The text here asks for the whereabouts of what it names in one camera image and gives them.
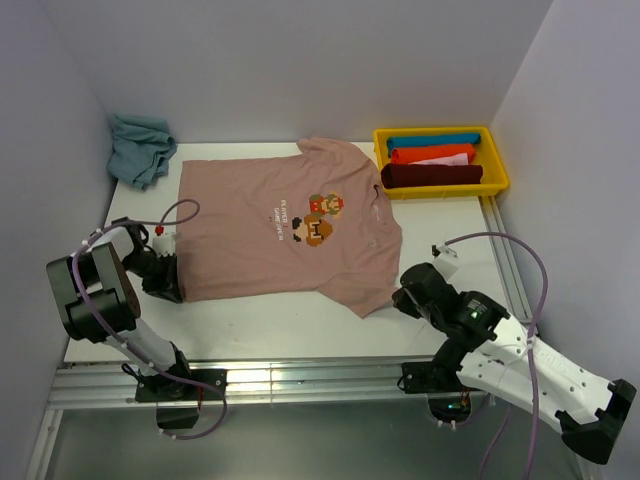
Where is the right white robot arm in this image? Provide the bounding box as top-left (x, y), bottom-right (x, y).
top-left (392, 263), bottom-right (636, 465)

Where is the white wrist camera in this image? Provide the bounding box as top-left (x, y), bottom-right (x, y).
top-left (432, 244), bottom-right (459, 279)
top-left (151, 232), bottom-right (179, 258)

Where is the rolled maroon t-shirt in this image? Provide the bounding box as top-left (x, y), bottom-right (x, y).
top-left (380, 164), bottom-right (484, 189)

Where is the rolled blue t-shirt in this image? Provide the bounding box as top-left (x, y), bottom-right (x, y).
top-left (386, 132), bottom-right (482, 153)

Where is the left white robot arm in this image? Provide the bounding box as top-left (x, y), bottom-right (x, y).
top-left (46, 217), bottom-right (195, 400)

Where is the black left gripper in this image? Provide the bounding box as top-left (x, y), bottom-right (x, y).
top-left (122, 249), bottom-right (182, 303)

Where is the yellow plastic bin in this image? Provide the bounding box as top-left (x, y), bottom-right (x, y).
top-left (373, 126), bottom-right (509, 200)

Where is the pink printed t-shirt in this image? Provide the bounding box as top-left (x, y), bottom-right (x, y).
top-left (176, 138), bottom-right (402, 317)

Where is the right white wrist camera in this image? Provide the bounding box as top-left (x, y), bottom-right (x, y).
top-left (432, 244), bottom-right (459, 279)

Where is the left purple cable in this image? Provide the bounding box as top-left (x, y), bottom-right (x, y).
top-left (72, 198), bottom-right (229, 441)

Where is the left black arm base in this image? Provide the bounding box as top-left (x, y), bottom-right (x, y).
top-left (134, 369), bottom-right (227, 431)

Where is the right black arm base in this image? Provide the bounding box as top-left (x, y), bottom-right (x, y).
top-left (396, 361), bottom-right (473, 424)

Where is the rolled orange t-shirt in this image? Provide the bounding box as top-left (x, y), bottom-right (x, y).
top-left (391, 143), bottom-right (476, 166)

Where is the crumpled teal t-shirt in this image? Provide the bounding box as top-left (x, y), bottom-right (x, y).
top-left (107, 114), bottom-right (177, 191)

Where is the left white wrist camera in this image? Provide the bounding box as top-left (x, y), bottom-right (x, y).
top-left (151, 232), bottom-right (179, 258)

